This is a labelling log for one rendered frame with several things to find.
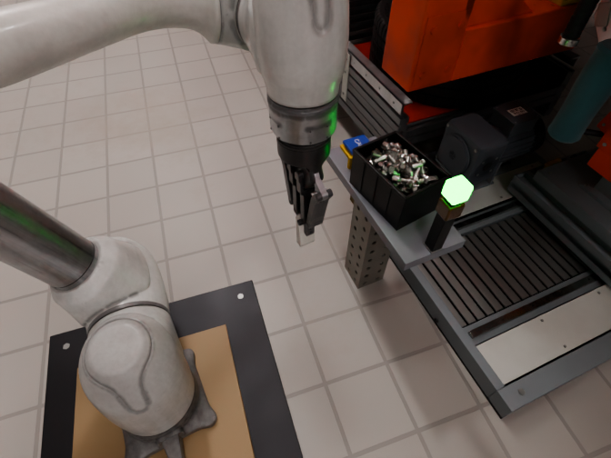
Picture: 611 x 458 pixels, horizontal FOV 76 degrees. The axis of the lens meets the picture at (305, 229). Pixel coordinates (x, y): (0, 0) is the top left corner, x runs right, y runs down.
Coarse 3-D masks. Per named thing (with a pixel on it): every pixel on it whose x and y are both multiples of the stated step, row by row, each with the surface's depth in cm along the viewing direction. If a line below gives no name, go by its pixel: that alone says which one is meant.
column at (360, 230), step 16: (352, 224) 121; (368, 224) 110; (352, 240) 125; (368, 240) 114; (352, 256) 130; (368, 256) 121; (384, 256) 126; (352, 272) 135; (368, 272) 129; (384, 272) 134
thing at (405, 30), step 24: (408, 0) 105; (432, 0) 99; (456, 0) 102; (408, 24) 108; (432, 24) 103; (456, 24) 107; (408, 48) 111; (432, 48) 109; (456, 48) 113; (408, 72) 115; (432, 72) 116
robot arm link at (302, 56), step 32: (256, 0) 39; (288, 0) 37; (320, 0) 37; (256, 32) 41; (288, 32) 39; (320, 32) 39; (256, 64) 45; (288, 64) 41; (320, 64) 41; (288, 96) 44; (320, 96) 45
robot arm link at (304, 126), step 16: (336, 96) 47; (272, 112) 48; (288, 112) 46; (304, 112) 46; (320, 112) 46; (336, 112) 49; (272, 128) 51; (288, 128) 48; (304, 128) 47; (320, 128) 48; (304, 144) 49
